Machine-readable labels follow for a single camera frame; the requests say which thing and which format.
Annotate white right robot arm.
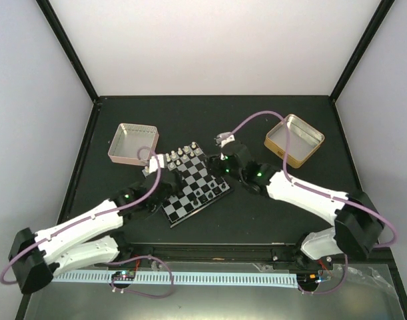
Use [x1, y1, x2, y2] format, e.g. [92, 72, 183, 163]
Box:
[204, 141, 385, 269]

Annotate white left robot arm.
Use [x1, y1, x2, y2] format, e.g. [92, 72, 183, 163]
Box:
[8, 169, 185, 295]

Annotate black and white chessboard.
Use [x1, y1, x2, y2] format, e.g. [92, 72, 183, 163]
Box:
[162, 141, 232, 227]

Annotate pink metal tin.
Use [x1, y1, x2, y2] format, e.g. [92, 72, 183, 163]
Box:
[108, 123, 159, 166]

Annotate gold metal tin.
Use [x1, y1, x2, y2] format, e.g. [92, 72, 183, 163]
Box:
[264, 114, 325, 169]

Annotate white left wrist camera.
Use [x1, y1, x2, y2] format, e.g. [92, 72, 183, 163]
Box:
[145, 154, 166, 175]

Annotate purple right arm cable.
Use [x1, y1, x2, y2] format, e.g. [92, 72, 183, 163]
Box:
[229, 110, 399, 297]

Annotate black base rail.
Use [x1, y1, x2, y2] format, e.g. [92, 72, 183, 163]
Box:
[39, 241, 394, 271]

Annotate white slotted cable duct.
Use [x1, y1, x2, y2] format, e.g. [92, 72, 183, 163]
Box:
[53, 269, 298, 289]

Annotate black frame post left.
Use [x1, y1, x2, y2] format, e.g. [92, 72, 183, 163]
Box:
[35, 0, 99, 103]

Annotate black frame post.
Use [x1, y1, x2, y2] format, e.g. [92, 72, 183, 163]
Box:
[330, 0, 395, 102]
[35, 0, 99, 103]

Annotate black frame post right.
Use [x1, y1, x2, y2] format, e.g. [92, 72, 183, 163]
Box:
[330, 0, 395, 102]

